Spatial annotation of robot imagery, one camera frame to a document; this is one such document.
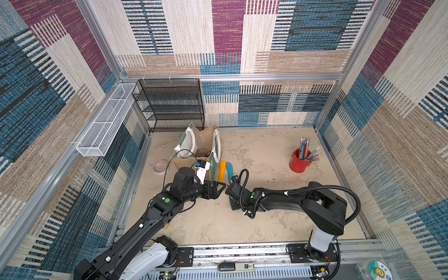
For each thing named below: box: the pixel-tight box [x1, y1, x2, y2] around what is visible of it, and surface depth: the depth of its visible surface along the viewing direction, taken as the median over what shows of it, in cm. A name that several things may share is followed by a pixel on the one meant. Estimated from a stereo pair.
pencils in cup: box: [298, 137, 320, 162], surface depth 96 cm
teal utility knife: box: [225, 161, 234, 185], surface depth 101 cm
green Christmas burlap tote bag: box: [172, 121, 222, 185], surface depth 93 cm
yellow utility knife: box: [218, 161, 227, 183], surface depth 101 cm
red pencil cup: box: [289, 148, 313, 174], surface depth 98 cm
